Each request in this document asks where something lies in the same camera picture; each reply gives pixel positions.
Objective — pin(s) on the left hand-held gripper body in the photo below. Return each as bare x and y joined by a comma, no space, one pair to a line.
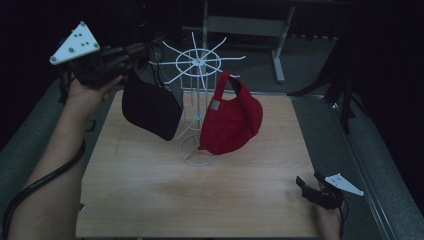
83,53

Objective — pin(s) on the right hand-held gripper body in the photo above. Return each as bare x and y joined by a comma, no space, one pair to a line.
328,195

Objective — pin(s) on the grey sun visor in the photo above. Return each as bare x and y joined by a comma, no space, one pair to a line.
150,106

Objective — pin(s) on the red baseball cap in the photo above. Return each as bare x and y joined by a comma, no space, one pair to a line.
230,123

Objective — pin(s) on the person's right hand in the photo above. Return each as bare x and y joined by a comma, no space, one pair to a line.
328,221

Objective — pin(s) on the person's left hand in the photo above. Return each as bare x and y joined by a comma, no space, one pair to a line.
86,95

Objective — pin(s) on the grey metal desk frame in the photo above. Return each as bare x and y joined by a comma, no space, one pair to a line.
250,26

